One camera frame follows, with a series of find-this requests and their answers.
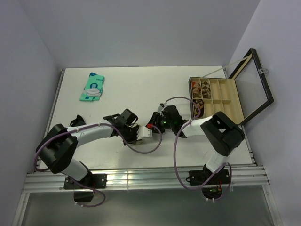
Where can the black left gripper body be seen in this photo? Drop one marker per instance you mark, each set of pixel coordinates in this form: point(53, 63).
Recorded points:
point(130, 133)

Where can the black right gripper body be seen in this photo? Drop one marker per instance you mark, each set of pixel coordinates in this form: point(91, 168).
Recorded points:
point(162, 123)

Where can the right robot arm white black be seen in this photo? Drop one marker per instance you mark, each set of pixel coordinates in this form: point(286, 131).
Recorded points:
point(222, 133)

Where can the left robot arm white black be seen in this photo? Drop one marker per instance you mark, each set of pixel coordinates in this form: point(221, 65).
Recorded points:
point(58, 147)

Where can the dark checkered rolled sock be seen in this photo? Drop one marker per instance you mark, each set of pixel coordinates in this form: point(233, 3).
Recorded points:
point(198, 108)

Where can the orange brown rolled sock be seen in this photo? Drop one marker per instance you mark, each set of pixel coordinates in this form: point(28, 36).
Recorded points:
point(196, 90)

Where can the teal patterned sock pair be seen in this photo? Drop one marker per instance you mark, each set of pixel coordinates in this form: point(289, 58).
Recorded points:
point(93, 88)

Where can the brown checkered rolled sock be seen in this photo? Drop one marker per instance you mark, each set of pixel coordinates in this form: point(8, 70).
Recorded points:
point(206, 91)

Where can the black blue sock pair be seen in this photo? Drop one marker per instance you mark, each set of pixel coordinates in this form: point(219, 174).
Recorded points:
point(78, 121)

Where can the black compartment box with lid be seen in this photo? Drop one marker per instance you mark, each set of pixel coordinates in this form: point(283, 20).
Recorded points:
point(242, 95)

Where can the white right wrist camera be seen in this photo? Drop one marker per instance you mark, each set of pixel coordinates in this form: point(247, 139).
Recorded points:
point(161, 107)

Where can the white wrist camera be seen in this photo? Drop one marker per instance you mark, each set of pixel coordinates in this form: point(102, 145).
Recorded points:
point(161, 107)
point(143, 132)

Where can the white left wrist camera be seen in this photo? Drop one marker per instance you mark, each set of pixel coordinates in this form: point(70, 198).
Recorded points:
point(143, 132)

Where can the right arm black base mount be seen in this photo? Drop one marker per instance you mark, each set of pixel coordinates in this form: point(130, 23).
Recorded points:
point(213, 188)

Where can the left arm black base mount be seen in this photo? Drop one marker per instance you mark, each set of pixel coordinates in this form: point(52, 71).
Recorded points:
point(88, 188)

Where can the aluminium frame rail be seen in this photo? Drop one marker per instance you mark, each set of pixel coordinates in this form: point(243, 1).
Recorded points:
point(139, 179)

